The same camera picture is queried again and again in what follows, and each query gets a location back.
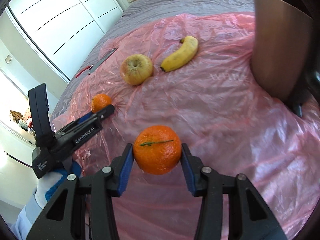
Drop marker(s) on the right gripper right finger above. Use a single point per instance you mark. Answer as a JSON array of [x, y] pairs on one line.
[[249, 215]]

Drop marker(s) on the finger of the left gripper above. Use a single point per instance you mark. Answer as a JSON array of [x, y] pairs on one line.
[[94, 122], [84, 118]]

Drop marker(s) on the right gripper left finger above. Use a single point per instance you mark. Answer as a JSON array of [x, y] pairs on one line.
[[82, 207]]

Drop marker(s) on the orange tangerine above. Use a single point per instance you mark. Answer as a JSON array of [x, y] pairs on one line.
[[99, 102]]

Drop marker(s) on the yellow-green apple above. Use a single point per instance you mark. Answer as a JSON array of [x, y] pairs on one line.
[[135, 69]]

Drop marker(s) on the tangerine with green stem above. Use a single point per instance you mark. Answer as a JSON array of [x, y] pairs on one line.
[[157, 150]]

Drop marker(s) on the yellow banana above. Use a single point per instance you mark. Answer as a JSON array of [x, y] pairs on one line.
[[182, 56]]

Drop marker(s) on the left blue white gloved hand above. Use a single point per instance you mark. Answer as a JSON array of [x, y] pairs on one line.
[[49, 183]]

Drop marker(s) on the smartphone with red case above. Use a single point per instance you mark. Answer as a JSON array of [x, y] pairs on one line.
[[101, 61]]

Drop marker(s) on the pink plastic sheet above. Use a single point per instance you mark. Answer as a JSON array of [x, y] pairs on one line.
[[214, 105]]

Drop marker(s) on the white sliding wardrobe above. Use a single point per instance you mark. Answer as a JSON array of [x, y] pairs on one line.
[[66, 31]]

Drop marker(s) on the grey purple bed sheet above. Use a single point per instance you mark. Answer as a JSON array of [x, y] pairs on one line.
[[142, 12]]

